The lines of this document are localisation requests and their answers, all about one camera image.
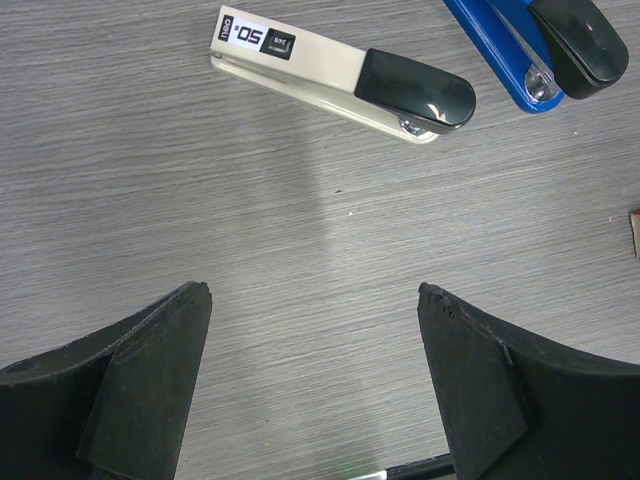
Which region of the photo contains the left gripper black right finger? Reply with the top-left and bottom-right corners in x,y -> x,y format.
417,283 -> 639,479

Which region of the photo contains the grey black stapler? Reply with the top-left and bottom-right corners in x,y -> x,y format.
210,6 -> 476,145

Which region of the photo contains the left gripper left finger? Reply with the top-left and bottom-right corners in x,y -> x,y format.
1,281 -> 212,479

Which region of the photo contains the blue stapler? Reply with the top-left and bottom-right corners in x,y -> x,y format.
445,0 -> 629,114

